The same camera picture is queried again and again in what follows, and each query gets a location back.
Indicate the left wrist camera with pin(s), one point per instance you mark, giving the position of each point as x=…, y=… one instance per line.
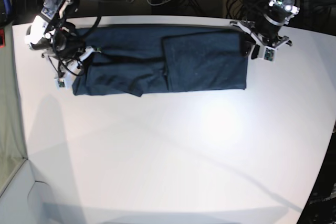
x=267, y=53

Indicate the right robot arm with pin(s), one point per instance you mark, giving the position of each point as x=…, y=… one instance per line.
x=59, y=40

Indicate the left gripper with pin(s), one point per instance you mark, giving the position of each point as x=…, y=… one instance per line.
x=264, y=32

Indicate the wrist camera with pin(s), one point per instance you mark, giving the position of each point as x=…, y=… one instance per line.
x=267, y=53
x=65, y=83

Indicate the green curtain panel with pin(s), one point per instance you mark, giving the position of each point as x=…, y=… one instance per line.
x=13, y=147

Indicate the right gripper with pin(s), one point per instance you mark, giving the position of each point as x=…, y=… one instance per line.
x=70, y=66

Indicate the dark blue t-shirt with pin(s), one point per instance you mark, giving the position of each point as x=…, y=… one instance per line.
x=147, y=59

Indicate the blue handled tool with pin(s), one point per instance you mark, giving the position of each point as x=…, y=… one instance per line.
x=8, y=7

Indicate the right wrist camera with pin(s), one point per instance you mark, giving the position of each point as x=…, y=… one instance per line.
x=65, y=83

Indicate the red box at edge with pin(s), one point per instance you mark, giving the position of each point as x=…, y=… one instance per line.
x=2, y=38

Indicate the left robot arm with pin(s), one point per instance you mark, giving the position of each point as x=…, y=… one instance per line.
x=279, y=10

